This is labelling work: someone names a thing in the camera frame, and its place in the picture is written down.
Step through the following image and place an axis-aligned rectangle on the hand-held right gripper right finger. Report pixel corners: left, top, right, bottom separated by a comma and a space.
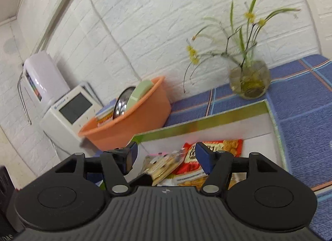
195, 142, 282, 196

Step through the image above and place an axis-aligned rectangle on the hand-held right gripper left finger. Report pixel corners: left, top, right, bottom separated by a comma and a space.
54, 141, 138, 196

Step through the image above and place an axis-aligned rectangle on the red snack packet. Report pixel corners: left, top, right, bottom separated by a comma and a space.
171, 139, 244, 180

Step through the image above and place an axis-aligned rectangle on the green cardboard box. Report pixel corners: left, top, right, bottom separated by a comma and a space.
100, 98, 290, 187

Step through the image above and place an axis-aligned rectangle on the orange plastic basin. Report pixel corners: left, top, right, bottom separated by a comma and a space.
78, 76, 172, 151

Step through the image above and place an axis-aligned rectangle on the clear cracker packet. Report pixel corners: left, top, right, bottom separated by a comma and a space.
141, 150, 188, 186

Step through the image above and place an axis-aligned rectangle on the orange printed packet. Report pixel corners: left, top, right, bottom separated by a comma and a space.
95, 106, 116, 128

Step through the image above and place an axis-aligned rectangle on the metal bowl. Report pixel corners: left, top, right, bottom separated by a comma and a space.
114, 87, 137, 117

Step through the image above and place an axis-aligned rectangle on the pale green plate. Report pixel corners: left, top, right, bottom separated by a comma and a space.
126, 80, 154, 112

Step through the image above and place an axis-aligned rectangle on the white machine with screen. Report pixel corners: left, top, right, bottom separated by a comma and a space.
43, 85, 105, 154

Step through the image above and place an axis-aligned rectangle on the round glass vase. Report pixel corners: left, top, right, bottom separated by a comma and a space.
229, 61, 272, 100

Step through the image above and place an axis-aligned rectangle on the blue plaid tablecloth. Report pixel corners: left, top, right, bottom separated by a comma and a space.
88, 54, 332, 239

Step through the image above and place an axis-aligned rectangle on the white water purifier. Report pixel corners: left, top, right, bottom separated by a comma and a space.
23, 51, 71, 102

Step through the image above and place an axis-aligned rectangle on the yellow flower plant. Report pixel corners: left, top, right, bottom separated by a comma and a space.
183, 0, 301, 94

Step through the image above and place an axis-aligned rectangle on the white wall cable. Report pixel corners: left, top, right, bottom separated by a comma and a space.
80, 0, 144, 81

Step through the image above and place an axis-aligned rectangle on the white wall pipe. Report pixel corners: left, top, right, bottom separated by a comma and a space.
31, 0, 87, 55

